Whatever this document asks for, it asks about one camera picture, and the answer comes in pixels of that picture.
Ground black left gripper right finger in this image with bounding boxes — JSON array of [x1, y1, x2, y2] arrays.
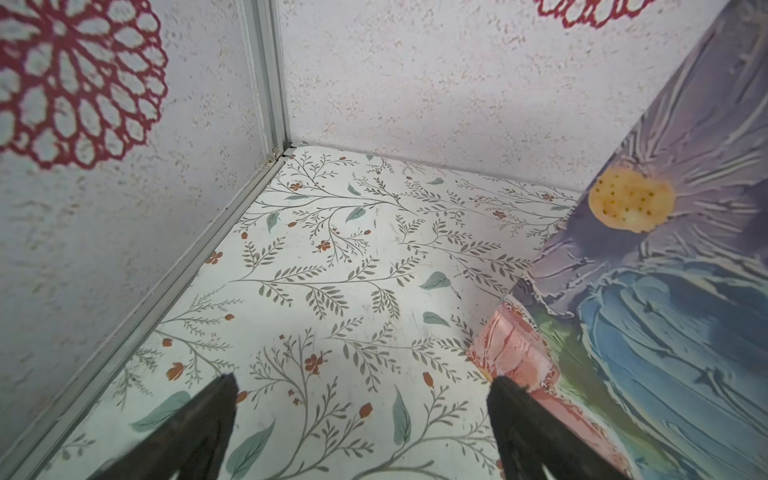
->
[[486, 377, 626, 480]]

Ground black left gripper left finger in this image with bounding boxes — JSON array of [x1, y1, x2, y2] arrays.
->
[[91, 373, 239, 480]]

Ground floral paper gift bag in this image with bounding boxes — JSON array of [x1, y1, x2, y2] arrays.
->
[[467, 1, 767, 479]]

